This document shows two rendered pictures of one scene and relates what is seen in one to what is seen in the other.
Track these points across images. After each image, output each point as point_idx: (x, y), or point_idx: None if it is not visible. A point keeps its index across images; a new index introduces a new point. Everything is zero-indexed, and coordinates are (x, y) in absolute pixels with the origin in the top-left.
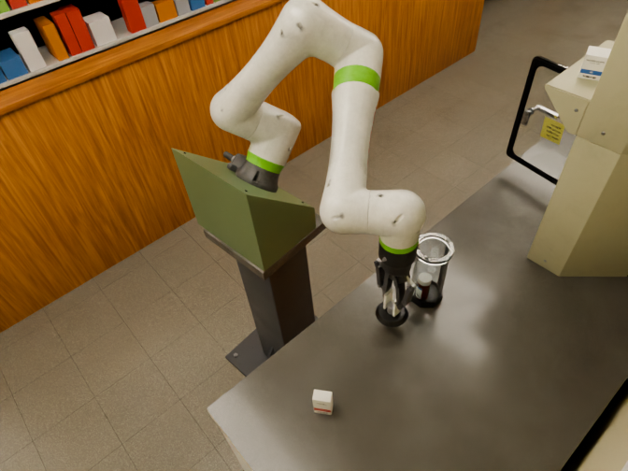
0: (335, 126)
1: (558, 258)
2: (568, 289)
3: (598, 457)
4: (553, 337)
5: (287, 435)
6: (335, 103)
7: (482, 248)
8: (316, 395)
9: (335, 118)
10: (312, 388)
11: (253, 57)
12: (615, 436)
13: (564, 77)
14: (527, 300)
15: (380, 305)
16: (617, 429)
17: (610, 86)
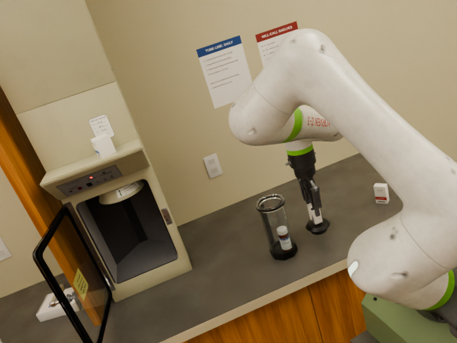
0: (314, 111)
1: (183, 245)
2: (191, 248)
3: (262, 161)
4: (226, 226)
5: None
6: (305, 109)
7: (214, 280)
8: (383, 184)
9: (311, 111)
10: (389, 209)
11: (384, 101)
12: (252, 157)
13: (122, 152)
14: (221, 244)
15: (323, 225)
16: (246, 169)
17: (133, 123)
